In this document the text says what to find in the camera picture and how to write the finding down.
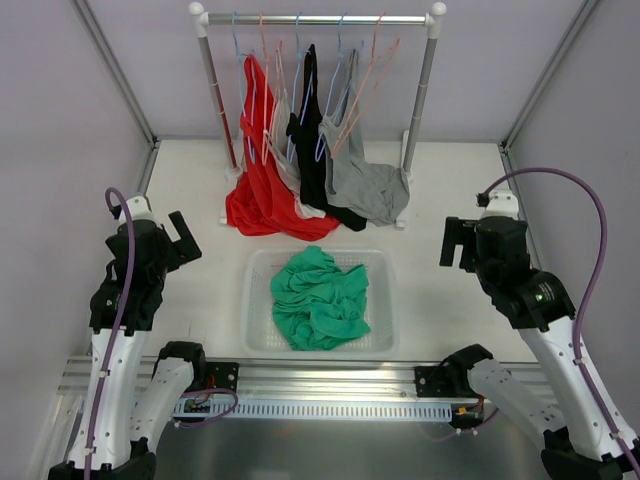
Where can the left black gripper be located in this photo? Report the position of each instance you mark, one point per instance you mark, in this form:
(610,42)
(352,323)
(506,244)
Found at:
(175,248)

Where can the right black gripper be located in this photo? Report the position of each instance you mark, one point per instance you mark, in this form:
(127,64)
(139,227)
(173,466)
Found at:
(463,242)

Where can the green tank top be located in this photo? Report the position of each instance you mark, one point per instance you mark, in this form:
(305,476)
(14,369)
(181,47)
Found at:
(317,305)

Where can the pink wire hanger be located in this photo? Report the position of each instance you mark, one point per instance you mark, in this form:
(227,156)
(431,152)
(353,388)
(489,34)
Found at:
(376,71)

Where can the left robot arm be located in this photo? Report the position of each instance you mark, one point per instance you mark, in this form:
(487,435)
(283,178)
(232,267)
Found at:
(119,433)

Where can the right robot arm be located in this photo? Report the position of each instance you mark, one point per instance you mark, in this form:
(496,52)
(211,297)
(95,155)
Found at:
(582,435)

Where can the red tank top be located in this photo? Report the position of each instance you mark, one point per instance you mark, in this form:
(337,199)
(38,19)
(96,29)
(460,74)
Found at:
(261,204)

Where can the grey tank top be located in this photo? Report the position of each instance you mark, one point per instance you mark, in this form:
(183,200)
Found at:
(376,192)

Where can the blue hanger middle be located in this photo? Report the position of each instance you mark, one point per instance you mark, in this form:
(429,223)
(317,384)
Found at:
(300,59)

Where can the blue hanger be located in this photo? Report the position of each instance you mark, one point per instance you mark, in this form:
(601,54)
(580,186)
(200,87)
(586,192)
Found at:
(321,145)
(300,59)
(242,79)

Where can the white tank top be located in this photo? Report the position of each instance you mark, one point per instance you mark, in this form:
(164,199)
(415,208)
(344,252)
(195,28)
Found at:
(288,170)

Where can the black tank top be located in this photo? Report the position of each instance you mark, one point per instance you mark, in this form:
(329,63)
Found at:
(303,129)

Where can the blue hanger far left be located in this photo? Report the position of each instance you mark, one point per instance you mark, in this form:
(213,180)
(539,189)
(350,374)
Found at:
(242,79)

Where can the white plastic basket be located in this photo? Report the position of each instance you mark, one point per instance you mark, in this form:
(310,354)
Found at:
(260,336)

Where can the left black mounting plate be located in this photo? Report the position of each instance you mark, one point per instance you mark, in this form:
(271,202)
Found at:
(221,375)

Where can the black mounting plate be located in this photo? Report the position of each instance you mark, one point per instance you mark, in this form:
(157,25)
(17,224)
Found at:
(441,381)
(221,375)

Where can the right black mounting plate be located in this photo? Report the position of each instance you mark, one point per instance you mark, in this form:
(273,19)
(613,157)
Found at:
(441,381)

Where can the metal clothes rack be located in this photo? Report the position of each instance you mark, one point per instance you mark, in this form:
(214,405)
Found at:
(237,159)

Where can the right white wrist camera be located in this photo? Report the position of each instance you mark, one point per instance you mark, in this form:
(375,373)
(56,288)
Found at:
(498,203)

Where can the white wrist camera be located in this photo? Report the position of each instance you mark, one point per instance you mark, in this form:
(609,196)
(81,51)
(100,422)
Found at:
(139,209)
(498,203)

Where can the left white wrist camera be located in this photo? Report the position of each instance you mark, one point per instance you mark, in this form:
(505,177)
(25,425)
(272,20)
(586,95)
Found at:
(139,209)

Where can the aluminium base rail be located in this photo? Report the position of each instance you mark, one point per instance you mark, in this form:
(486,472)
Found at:
(313,379)

